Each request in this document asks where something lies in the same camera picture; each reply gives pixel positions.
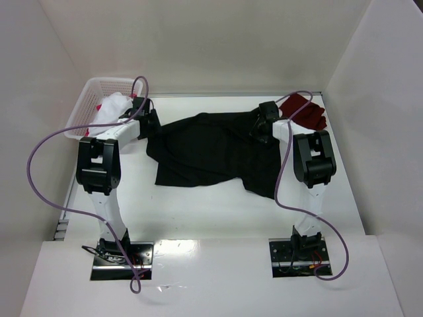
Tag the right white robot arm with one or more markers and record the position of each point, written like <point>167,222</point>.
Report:
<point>308,161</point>

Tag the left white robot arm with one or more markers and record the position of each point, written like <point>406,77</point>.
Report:
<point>99,172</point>

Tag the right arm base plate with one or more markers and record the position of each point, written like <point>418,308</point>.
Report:
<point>285,263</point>

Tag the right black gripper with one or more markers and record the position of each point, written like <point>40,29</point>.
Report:
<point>258,127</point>

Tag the white t shirt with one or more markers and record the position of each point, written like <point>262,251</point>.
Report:
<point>110,110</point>

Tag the folded dark red t shirt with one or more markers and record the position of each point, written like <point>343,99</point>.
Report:
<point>311,117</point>

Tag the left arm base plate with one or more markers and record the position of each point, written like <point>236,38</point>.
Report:
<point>112,266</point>

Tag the black t shirt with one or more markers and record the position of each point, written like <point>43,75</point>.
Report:
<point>211,148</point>

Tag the white plastic basket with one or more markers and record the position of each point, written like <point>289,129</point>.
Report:
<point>92,95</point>

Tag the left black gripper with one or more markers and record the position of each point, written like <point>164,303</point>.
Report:
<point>153,122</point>

